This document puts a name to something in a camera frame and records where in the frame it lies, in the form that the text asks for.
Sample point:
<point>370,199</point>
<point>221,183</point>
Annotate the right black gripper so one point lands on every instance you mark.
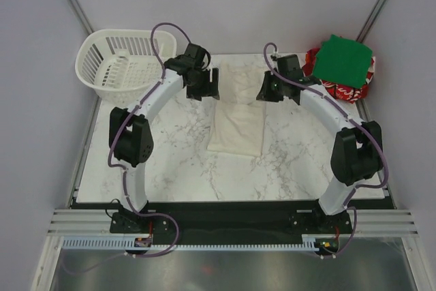
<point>264,94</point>

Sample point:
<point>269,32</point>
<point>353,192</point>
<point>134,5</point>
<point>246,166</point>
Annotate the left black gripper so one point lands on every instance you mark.
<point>210,90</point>

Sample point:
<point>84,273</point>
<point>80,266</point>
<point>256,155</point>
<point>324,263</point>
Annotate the cream white t shirt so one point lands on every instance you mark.
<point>239,119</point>

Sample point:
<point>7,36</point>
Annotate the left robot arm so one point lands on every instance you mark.
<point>130,138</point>

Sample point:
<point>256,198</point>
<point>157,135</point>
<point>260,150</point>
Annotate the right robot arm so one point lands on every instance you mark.
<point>357,150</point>

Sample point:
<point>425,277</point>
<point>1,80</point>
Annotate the folded red printed t shirt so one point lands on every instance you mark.
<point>337,91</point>

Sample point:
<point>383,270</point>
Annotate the folded green t shirt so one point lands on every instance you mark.
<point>343,61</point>

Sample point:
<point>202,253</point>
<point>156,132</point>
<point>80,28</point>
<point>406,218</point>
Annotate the white plastic laundry basket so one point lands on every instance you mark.
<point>119,64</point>

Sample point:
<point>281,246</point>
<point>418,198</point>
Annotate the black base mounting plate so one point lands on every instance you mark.
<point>231,223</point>

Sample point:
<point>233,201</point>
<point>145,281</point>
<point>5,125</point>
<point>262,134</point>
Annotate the left aluminium table rail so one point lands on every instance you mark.
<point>84,150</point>

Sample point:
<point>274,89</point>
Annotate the right aluminium frame post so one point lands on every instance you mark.
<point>371,20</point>

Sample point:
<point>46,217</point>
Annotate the white slotted cable duct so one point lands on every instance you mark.
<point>130,243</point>

